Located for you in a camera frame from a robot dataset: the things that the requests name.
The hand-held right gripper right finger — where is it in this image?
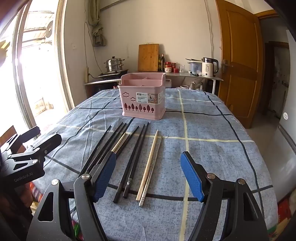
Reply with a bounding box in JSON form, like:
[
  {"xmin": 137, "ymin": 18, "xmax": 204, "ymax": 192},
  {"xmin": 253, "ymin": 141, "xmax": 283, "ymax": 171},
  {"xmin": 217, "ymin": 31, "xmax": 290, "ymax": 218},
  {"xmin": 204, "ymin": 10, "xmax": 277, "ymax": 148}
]
[{"xmin": 180, "ymin": 151, "xmax": 270, "ymax": 241}]

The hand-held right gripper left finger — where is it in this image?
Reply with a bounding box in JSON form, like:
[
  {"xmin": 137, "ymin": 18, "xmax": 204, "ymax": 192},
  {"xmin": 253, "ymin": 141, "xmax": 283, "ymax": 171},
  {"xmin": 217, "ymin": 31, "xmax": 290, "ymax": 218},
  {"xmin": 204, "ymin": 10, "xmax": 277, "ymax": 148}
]
[{"xmin": 28, "ymin": 152, "xmax": 117, "ymax": 241}]

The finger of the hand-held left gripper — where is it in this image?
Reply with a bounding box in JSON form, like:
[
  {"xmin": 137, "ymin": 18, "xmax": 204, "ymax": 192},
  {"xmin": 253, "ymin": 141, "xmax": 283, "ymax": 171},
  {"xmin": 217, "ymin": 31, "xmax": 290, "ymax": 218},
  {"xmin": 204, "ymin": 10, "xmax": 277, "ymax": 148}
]
[
  {"xmin": 0, "ymin": 126, "xmax": 41, "ymax": 154},
  {"xmin": 8, "ymin": 134, "xmax": 62, "ymax": 166}
]

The metal chopstick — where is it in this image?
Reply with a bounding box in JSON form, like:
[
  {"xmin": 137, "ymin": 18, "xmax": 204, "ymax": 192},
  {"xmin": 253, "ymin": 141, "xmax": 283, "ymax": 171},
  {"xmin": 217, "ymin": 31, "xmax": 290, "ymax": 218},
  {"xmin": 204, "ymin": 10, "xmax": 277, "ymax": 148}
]
[
  {"xmin": 115, "ymin": 134, "xmax": 130, "ymax": 155},
  {"xmin": 139, "ymin": 137, "xmax": 163, "ymax": 207}
]

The wooden chopstick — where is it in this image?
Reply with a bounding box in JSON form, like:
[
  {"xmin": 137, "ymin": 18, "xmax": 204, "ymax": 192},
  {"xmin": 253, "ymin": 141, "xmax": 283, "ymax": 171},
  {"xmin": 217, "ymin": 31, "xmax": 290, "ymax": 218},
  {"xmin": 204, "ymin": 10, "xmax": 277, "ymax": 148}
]
[
  {"xmin": 136, "ymin": 129, "xmax": 159, "ymax": 201},
  {"xmin": 112, "ymin": 133, "xmax": 127, "ymax": 153}
]

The bunch of black chopsticks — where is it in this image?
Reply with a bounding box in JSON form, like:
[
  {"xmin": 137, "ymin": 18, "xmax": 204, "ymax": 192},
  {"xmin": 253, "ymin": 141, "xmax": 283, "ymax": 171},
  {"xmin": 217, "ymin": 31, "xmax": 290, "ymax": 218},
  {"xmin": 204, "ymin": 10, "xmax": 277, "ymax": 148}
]
[{"xmin": 79, "ymin": 121, "xmax": 149, "ymax": 204}]

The pink plastic utensil basket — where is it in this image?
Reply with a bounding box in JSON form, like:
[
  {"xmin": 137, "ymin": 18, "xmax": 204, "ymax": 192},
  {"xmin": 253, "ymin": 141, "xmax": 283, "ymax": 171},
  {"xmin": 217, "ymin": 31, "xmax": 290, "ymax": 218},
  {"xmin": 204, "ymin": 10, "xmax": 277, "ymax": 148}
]
[{"xmin": 118, "ymin": 72, "xmax": 166, "ymax": 121}]

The colourful striped cloth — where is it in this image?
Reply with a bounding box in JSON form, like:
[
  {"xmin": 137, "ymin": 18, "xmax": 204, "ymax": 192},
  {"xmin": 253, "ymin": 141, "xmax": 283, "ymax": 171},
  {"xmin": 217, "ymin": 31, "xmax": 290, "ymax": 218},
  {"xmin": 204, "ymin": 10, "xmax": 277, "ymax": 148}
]
[{"xmin": 31, "ymin": 183, "xmax": 45, "ymax": 205}]

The blue plaid tablecloth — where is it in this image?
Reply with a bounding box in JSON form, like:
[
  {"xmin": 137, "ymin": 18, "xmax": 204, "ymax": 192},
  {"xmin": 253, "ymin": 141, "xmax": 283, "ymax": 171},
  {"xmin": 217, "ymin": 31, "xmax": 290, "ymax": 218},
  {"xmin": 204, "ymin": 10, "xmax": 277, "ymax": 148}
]
[{"xmin": 30, "ymin": 88, "xmax": 279, "ymax": 241}]

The sliding glass door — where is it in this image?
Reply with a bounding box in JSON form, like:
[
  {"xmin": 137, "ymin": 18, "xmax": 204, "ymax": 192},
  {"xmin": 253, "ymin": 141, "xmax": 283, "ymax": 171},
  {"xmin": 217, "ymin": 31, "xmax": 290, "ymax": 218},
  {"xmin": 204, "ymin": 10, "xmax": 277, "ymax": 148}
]
[{"xmin": 0, "ymin": 0, "xmax": 71, "ymax": 144}]

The low steel stand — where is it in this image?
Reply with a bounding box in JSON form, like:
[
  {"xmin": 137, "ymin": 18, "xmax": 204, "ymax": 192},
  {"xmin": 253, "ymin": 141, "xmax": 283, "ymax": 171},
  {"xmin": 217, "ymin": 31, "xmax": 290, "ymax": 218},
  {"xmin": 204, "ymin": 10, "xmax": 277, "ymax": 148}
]
[{"xmin": 84, "ymin": 76, "xmax": 122, "ymax": 98}]

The black induction cooker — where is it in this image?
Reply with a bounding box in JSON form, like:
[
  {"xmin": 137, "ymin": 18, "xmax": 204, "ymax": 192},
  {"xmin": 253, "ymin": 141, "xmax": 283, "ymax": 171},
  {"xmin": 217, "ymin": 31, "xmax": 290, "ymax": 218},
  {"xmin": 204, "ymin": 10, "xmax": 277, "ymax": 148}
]
[{"xmin": 98, "ymin": 69, "xmax": 129, "ymax": 78}]

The steel kitchen counter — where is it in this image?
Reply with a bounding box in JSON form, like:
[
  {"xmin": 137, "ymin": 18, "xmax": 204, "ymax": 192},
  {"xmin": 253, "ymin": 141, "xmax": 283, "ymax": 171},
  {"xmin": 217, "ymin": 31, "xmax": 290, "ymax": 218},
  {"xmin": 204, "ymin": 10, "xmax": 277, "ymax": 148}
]
[{"xmin": 159, "ymin": 71, "xmax": 224, "ymax": 94}]

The steel steamer pot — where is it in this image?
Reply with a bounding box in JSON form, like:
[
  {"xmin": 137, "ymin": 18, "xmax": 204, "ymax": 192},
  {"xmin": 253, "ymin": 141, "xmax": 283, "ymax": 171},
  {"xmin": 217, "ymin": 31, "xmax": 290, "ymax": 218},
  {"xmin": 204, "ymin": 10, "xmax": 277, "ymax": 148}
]
[{"xmin": 103, "ymin": 56, "xmax": 125, "ymax": 73}]

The silver refrigerator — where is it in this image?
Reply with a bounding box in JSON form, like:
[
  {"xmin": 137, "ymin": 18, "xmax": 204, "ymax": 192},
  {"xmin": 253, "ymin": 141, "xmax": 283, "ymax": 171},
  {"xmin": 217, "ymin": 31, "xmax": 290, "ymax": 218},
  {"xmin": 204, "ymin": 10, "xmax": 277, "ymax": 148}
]
[{"xmin": 276, "ymin": 30, "xmax": 296, "ymax": 204}]

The outdoor air conditioner unit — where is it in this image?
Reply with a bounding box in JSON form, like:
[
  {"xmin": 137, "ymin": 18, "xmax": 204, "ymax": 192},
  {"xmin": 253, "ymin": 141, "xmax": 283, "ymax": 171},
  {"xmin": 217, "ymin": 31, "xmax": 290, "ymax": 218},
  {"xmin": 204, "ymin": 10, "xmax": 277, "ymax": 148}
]
[{"xmin": 45, "ymin": 20, "xmax": 55, "ymax": 39}]

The white electric kettle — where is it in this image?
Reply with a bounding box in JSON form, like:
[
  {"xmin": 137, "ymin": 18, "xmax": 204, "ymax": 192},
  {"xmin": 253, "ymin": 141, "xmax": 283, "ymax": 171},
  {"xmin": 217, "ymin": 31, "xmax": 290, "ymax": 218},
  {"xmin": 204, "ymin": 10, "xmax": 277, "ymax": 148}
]
[{"xmin": 202, "ymin": 57, "xmax": 219, "ymax": 77}]

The hanging cloth bag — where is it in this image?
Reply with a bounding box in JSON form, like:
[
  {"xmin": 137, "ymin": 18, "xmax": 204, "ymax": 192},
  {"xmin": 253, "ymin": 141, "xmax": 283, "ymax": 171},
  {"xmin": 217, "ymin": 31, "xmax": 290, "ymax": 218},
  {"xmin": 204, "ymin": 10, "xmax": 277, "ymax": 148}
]
[{"xmin": 89, "ymin": 23, "xmax": 107, "ymax": 47}]

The brown wooden door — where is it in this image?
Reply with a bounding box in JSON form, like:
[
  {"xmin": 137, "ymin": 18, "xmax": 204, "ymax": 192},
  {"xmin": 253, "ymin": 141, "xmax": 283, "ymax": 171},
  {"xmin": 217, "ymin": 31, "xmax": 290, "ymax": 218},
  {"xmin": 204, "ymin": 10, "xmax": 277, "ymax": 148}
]
[{"xmin": 215, "ymin": 0, "xmax": 265, "ymax": 129}]

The wooden cutting board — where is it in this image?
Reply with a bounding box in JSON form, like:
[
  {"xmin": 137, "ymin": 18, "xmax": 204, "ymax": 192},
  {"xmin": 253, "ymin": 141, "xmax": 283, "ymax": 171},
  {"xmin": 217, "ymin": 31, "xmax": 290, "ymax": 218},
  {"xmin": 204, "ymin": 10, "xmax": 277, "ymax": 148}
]
[{"xmin": 138, "ymin": 44, "xmax": 159, "ymax": 72}]

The metal door handle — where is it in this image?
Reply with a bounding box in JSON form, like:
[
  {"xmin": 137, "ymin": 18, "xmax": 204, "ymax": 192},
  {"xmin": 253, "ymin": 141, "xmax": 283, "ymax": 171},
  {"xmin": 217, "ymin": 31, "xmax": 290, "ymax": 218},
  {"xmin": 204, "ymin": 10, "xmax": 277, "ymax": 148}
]
[{"xmin": 222, "ymin": 59, "xmax": 234, "ymax": 74}]

